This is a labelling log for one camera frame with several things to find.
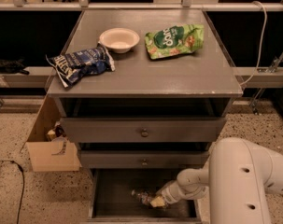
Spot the black object on ledge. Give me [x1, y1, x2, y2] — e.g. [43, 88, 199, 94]
[0, 59, 30, 75]

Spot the grey drawer cabinet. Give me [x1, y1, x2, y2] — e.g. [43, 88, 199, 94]
[47, 8, 244, 224]

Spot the clear plastic water bottle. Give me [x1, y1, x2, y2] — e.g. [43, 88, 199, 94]
[131, 189, 160, 207]

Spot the grey bottom drawer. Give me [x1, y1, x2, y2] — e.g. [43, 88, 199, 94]
[89, 169, 202, 224]

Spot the grey middle drawer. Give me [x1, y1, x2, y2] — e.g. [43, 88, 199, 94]
[78, 150, 208, 169]

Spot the black floor cable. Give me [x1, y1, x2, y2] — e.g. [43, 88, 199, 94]
[0, 160, 26, 224]

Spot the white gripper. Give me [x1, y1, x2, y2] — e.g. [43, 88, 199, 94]
[150, 181, 185, 208]

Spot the blue chip bag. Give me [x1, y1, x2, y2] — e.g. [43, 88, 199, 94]
[46, 43, 115, 89]

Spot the metal railing frame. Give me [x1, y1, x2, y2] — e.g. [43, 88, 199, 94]
[0, 0, 283, 11]

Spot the grey top drawer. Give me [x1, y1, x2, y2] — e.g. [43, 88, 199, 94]
[61, 118, 226, 143]

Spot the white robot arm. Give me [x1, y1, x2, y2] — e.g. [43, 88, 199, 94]
[150, 137, 283, 224]

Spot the cardboard box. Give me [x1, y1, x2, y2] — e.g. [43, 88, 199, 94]
[26, 97, 80, 172]

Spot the white paper bowl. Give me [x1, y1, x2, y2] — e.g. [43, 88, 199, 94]
[99, 28, 140, 54]

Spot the green snack bag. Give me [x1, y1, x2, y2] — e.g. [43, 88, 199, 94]
[145, 24, 204, 60]

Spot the white hanging cable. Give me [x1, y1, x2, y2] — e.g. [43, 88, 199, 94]
[238, 0, 269, 87]

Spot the grey drawer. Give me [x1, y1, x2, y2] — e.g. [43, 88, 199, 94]
[61, 118, 226, 143]
[78, 150, 208, 169]
[89, 169, 202, 224]

